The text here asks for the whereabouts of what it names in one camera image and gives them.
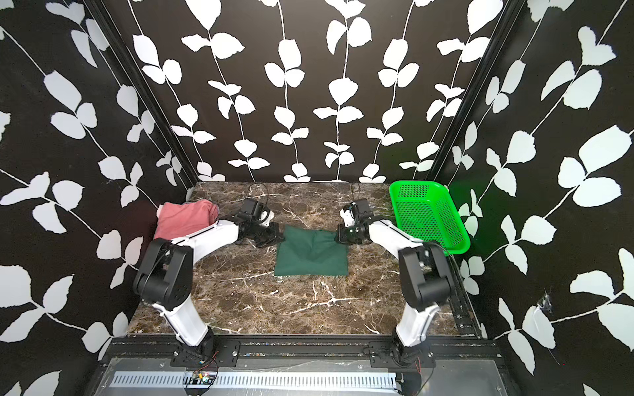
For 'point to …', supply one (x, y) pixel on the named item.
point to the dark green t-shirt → (309, 252)
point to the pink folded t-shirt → (177, 219)
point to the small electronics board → (199, 379)
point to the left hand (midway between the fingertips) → (287, 235)
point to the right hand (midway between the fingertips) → (333, 234)
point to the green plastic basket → (428, 210)
